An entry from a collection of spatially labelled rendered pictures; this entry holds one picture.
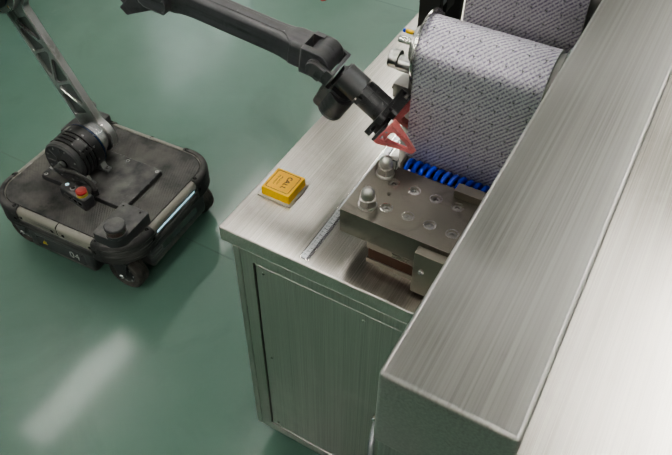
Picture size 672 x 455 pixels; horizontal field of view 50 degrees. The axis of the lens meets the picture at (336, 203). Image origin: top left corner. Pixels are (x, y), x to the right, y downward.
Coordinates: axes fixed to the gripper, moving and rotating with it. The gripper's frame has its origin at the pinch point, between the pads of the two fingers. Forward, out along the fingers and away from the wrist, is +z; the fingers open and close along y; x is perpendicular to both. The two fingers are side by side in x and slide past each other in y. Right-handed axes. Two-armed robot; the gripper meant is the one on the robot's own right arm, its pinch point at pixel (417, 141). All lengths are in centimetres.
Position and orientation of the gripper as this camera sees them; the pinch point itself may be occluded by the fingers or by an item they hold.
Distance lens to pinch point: 142.5
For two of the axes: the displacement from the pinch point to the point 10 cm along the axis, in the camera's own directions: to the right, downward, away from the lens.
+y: -4.9, 6.1, -6.2
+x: 4.5, -4.3, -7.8
